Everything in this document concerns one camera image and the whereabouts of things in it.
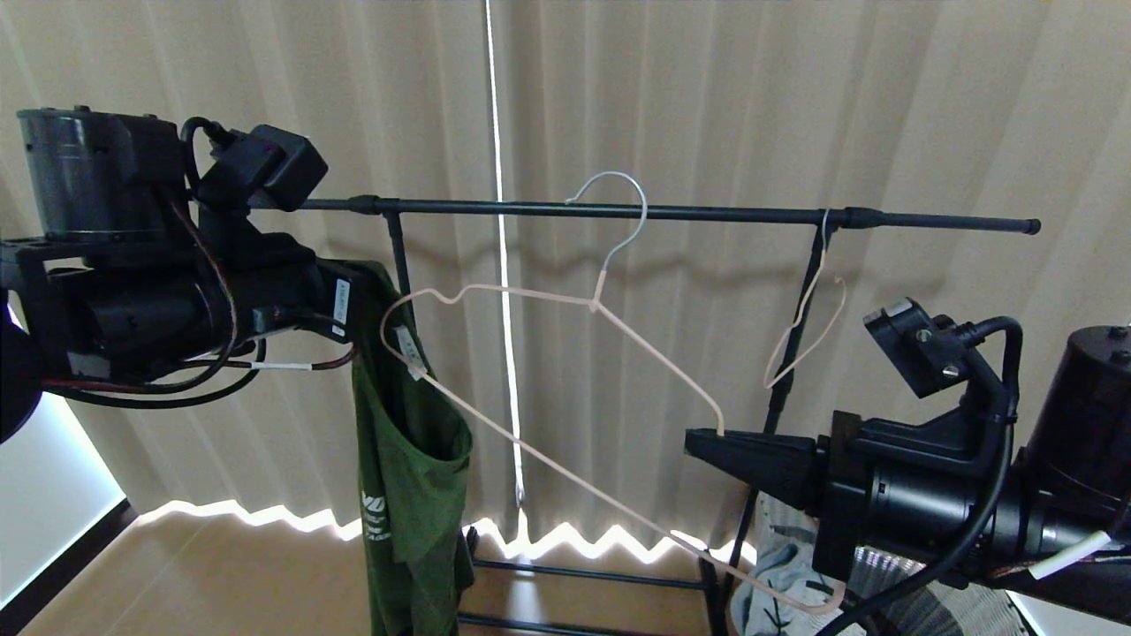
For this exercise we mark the beige curtain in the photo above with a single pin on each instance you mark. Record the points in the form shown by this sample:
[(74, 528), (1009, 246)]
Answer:
[(707, 97)]

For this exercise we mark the pale grey shorts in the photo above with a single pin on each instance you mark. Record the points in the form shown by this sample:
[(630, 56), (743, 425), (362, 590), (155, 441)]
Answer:
[(778, 565)]

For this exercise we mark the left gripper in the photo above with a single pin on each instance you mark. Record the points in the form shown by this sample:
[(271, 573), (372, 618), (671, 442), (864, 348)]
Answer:
[(283, 291)]

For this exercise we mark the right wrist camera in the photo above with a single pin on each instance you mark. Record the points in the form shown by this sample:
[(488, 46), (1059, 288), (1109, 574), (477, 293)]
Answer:
[(919, 349)]

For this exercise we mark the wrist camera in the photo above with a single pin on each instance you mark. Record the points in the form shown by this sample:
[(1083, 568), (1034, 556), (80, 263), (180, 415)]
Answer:
[(274, 168), (919, 349)]

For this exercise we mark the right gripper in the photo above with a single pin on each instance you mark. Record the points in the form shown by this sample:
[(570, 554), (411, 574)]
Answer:
[(919, 495)]

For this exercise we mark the black clothes rack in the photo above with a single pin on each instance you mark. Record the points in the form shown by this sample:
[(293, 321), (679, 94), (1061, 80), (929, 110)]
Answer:
[(707, 213)]

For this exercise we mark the pink clothes hanger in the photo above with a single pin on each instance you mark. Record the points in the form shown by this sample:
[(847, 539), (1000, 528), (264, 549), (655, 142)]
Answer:
[(654, 358), (800, 322)]

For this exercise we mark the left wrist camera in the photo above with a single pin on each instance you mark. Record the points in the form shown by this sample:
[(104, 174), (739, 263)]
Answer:
[(274, 168)]

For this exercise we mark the green printed t-shirt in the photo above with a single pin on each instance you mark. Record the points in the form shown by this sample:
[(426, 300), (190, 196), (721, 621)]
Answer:
[(415, 495)]

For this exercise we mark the white laundry basket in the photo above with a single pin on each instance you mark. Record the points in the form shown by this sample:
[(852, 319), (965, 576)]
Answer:
[(937, 609)]

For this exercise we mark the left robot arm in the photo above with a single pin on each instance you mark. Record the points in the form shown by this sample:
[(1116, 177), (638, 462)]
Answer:
[(88, 177)]

